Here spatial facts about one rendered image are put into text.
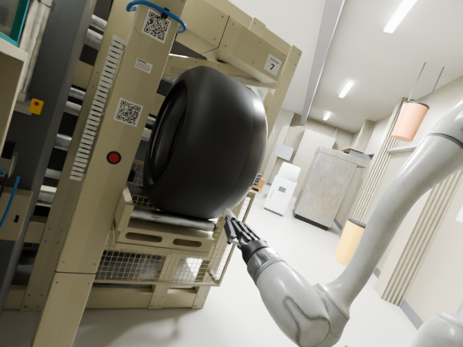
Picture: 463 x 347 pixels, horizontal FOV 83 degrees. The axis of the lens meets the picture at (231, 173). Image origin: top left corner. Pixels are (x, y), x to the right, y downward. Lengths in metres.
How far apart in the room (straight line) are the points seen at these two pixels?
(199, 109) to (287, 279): 0.55
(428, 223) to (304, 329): 3.82
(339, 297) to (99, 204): 0.79
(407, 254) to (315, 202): 3.35
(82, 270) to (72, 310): 0.16
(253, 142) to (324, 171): 6.29
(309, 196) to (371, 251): 6.48
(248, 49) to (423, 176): 1.00
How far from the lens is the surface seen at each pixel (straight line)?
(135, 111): 0.96
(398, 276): 4.36
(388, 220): 0.67
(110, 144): 0.96
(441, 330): 0.95
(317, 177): 7.13
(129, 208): 0.91
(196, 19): 1.32
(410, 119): 5.25
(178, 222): 1.01
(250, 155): 0.88
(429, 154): 0.69
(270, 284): 0.60
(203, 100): 0.86
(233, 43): 1.37
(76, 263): 1.12
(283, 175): 6.61
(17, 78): 0.70
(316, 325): 0.57
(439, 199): 4.31
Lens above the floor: 1.24
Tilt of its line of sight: 6 degrees down
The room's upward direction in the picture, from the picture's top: 21 degrees clockwise
